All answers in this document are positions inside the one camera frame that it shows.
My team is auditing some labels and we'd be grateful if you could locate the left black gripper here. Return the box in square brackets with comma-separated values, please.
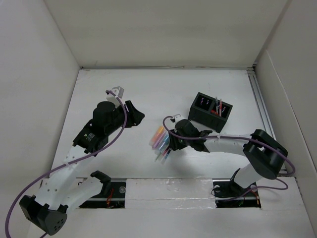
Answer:
[106, 101, 144, 135]

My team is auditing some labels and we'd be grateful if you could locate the blue gel pen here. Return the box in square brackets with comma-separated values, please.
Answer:
[161, 148, 171, 164]

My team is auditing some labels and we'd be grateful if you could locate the black gel pen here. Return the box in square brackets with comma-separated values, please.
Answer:
[215, 97, 219, 115]

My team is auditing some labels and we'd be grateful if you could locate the dark red gel pen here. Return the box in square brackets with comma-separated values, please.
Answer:
[163, 147, 171, 159]

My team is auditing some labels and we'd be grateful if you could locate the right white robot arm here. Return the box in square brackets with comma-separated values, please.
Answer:
[165, 115, 288, 198]

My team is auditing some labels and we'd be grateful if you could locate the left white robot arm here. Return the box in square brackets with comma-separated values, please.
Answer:
[19, 101, 145, 236]

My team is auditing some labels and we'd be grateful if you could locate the blue highlighter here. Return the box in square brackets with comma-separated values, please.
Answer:
[155, 133, 169, 155]

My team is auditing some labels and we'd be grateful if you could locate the orange highlighter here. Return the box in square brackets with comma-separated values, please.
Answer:
[149, 126, 164, 146]

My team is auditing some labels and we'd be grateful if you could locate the pink highlighter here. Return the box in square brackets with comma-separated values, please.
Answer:
[152, 130, 166, 150]

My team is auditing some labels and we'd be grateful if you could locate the black two-slot pen holder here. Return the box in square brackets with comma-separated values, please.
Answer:
[188, 92, 233, 133]

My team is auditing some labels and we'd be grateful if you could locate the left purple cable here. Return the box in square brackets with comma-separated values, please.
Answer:
[4, 89, 128, 237]

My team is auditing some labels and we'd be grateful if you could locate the purple cable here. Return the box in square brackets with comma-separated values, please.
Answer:
[4, 89, 128, 237]
[162, 115, 297, 201]

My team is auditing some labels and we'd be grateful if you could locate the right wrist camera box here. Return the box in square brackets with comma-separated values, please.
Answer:
[170, 114, 185, 124]

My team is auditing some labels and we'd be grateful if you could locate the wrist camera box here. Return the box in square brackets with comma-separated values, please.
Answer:
[106, 86, 124, 107]
[170, 114, 185, 124]

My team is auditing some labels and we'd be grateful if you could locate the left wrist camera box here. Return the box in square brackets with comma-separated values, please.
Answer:
[106, 86, 124, 107]

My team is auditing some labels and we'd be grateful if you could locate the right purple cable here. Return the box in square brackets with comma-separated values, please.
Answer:
[162, 115, 297, 201]

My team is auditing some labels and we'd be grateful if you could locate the aluminium rail right side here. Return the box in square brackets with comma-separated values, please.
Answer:
[247, 67, 276, 139]

